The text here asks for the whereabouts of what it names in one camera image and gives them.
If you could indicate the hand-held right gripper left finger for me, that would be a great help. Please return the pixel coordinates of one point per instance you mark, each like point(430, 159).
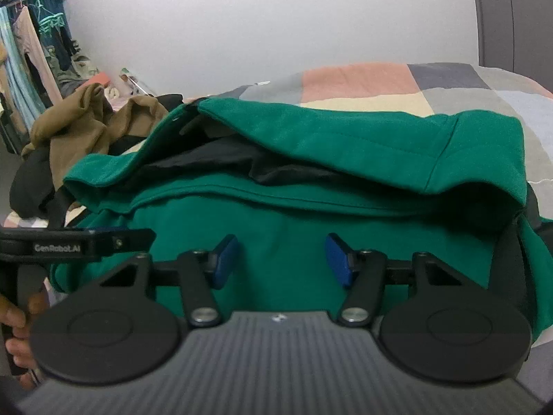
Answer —
point(224, 261)

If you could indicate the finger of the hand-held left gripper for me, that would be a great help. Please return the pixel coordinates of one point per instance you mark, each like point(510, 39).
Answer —
point(125, 242)

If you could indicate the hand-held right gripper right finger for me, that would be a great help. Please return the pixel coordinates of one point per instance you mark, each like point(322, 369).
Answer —
point(339, 261)

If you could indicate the green hoodie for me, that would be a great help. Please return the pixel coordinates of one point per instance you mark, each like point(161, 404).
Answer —
point(302, 220)

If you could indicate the hanging clothes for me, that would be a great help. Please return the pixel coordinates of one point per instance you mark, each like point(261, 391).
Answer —
point(26, 65)

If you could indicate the green clothes hanger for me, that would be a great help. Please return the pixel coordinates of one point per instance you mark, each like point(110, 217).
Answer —
point(52, 19)

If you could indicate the person's left hand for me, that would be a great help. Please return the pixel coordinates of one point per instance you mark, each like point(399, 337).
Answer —
point(13, 313)

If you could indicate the black garment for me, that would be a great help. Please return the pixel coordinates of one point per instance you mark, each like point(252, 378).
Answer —
point(34, 181)

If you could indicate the brown hoodie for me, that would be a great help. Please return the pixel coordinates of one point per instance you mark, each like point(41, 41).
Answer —
point(73, 129)

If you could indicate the white packet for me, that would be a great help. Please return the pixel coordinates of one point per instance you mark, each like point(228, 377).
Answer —
point(134, 80)

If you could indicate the patchwork bed blanket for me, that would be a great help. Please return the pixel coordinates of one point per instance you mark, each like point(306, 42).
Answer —
point(358, 82)

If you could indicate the grey door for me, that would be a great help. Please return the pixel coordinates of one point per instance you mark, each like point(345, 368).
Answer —
point(514, 13)

